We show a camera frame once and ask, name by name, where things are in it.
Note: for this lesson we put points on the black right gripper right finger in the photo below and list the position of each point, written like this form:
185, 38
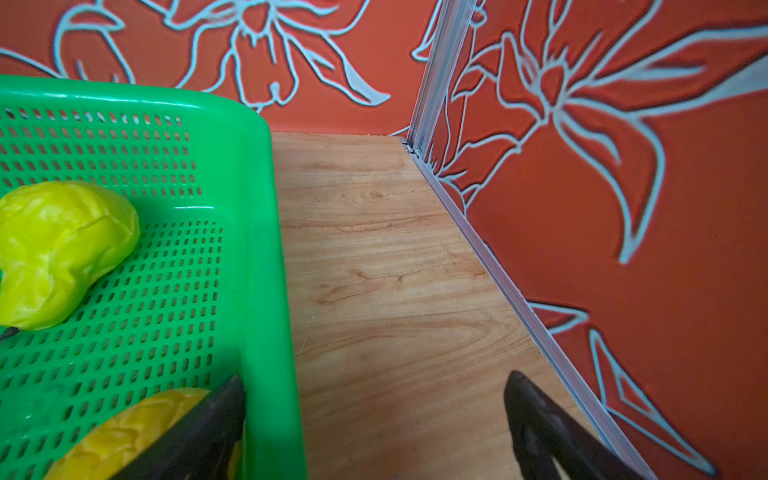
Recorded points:
547, 440

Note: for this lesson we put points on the yellow-orange plastic pear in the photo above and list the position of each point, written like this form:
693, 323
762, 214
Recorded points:
114, 444

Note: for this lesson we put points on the yellow-green plastic pear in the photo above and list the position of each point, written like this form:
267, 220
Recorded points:
57, 239

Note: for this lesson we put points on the green perforated plastic basket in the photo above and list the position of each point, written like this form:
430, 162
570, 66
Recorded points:
201, 298

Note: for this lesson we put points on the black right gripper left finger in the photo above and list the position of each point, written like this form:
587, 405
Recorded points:
202, 444

